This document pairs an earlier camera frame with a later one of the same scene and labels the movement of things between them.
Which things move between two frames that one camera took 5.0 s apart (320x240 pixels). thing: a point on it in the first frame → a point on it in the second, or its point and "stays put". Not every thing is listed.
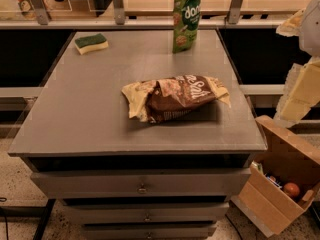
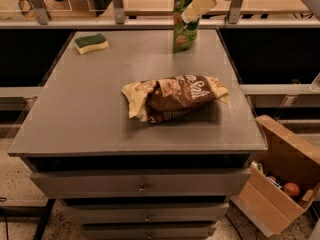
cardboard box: [282, 180] stays put
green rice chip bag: [186, 15] stays put
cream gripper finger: [300, 92] → [201, 4]
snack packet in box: [273, 180] stays put
